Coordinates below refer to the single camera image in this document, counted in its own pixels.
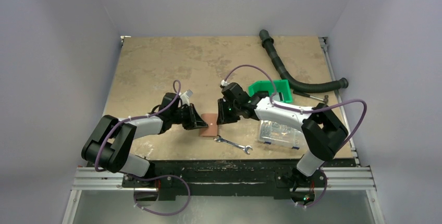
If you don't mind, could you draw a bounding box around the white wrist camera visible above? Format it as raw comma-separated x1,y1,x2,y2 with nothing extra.
179,90,193,106
220,80,229,88

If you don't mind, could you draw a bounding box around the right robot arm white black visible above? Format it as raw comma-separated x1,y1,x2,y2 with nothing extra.
217,82,349,189

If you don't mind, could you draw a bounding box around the green plastic bin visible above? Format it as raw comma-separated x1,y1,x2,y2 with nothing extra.
248,80,293,104

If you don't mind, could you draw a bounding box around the black corrugated hose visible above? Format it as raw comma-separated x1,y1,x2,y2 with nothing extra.
259,29,349,93

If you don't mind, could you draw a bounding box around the silver open-end wrench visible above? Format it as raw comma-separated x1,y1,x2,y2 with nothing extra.
214,135,253,155

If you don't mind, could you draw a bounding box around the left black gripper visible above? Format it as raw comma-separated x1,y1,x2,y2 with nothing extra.
170,103,207,130

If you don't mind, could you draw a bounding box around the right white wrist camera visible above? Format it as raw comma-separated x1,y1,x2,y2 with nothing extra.
220,80,229,88

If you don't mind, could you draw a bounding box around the small hammer black handle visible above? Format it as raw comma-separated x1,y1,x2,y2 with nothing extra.
293,90,329,104

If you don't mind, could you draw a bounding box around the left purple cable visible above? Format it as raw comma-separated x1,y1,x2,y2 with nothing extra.
94,79,192,216

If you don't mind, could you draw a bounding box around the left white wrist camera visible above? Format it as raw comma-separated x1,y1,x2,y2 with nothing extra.
179,90,193,106

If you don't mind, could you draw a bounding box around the clear plastic screw box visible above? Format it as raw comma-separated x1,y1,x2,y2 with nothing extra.
258,120,306,150

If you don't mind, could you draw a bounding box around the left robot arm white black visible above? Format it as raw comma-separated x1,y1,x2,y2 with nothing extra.
81,93,208,187

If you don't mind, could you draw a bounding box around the brown leather card holder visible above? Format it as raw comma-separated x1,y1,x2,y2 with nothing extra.
199,113,218,138

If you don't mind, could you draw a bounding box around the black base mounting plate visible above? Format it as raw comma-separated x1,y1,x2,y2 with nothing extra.
122,159,324,201

